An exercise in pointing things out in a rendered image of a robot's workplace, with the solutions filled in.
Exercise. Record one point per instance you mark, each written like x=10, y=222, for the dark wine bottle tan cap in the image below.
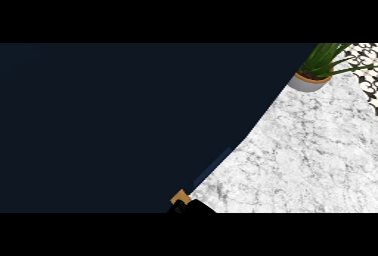
x=186, y=205

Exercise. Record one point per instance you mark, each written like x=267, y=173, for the dark navy cabinet door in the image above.
x=108, y=126

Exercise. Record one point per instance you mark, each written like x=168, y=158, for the green plant in grey pot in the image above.
x=319, y=68

